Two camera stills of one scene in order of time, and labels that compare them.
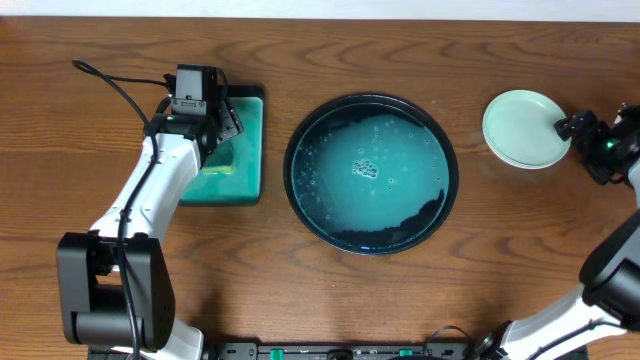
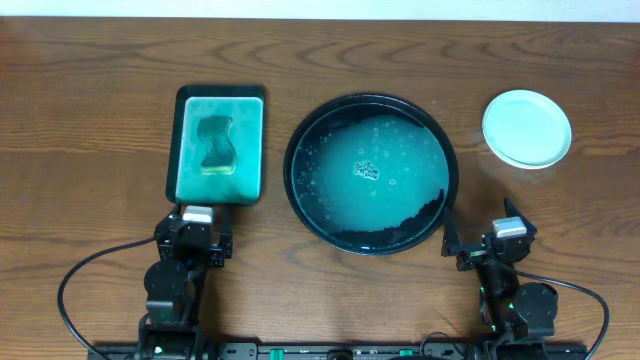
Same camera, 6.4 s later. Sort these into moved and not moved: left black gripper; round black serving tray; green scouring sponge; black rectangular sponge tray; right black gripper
Moved: left black gripper; right black gripper
Not moved: green scouring sponge; round black serving tray; black rectangular sponge tray
